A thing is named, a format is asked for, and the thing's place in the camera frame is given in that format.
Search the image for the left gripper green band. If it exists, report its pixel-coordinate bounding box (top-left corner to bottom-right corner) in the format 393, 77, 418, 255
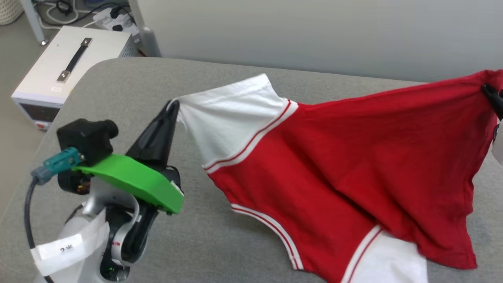
73, 101, 184, 253

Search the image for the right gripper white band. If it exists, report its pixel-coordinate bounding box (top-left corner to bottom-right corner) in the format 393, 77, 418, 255
483, 83, 503, 165

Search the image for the red and white garment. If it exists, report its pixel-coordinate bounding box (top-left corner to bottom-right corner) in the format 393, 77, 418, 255
167, 70, 503, 283

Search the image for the grey fabric sofa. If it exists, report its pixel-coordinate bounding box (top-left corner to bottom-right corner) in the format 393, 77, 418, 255
0, 57, 503, 283

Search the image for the white power supply box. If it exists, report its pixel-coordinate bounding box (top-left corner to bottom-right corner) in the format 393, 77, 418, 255
11, 26, 138, 131

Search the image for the white table leg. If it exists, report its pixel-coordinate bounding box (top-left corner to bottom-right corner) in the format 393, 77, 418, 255
22, 0, 50, 46

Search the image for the woven beige basket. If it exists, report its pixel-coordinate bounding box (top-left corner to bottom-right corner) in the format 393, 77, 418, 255
0, 0, 24, 26

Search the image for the left arm cable teal plug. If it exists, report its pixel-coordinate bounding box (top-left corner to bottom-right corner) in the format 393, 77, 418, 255
24, 147, 84, 283

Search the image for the black carry handle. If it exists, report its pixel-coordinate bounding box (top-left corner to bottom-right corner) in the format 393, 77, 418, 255
57, 38, 93, 83

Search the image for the white paper cable tag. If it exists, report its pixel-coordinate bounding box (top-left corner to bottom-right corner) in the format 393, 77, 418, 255
31, 210, 110, 276

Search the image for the white cable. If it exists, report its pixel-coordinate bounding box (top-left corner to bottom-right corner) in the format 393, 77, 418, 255
37, 0, 99, 30

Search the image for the white power strip with cables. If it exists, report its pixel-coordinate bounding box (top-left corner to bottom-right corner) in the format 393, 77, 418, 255
33, 0, 130, 26

